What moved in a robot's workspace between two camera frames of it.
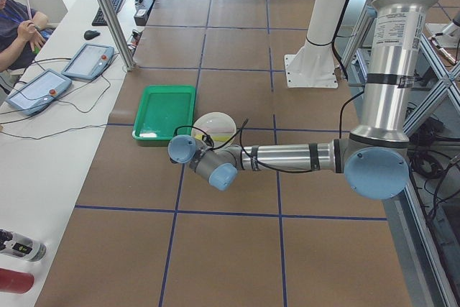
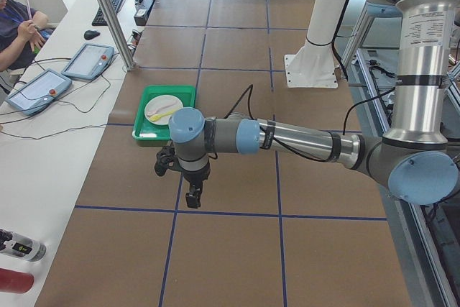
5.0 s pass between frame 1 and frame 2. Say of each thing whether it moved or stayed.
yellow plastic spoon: moved
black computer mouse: stayed
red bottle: stayed
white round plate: moved
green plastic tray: stayed
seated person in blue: stayed
